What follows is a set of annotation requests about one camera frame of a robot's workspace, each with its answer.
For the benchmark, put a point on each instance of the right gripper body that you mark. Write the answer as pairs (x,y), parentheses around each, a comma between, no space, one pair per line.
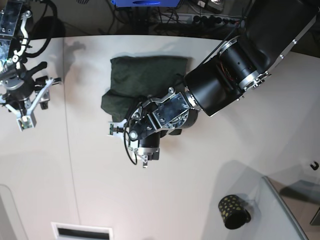
(26,95)

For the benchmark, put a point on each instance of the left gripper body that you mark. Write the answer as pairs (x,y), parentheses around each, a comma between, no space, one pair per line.
(145,150)

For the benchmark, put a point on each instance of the dark green t-shirt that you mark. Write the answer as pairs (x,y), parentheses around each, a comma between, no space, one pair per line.
(134,79)

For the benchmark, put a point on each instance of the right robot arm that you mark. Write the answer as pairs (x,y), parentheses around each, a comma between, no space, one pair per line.
(16,20)

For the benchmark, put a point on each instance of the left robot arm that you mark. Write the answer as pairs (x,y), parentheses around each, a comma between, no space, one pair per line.
(239,63)

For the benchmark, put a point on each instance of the black round stool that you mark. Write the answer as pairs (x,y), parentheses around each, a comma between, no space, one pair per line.
(43,27)

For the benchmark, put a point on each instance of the black mug with gold dots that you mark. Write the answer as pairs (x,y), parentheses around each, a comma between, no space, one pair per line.
(233,212)

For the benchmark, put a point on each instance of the white slotted plate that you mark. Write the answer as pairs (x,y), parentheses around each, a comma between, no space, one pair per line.
(64,231)

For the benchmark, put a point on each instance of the white power strip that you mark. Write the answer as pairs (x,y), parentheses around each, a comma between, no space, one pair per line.
(193,19)

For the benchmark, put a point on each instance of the blue box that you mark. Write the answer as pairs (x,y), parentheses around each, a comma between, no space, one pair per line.
(145,3)

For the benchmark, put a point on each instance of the grey tray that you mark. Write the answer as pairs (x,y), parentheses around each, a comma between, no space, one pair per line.
(302,198)

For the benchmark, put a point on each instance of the small black hook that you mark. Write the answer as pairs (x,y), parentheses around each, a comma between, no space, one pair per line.
(315,165)

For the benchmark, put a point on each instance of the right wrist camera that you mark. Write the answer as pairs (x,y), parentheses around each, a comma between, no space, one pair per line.
(26,122)

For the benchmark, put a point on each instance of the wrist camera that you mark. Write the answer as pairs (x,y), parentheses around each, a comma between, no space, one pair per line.
(26,122)
(113,128)

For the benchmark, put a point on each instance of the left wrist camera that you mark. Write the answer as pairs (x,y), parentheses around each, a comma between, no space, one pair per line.
(113,128)

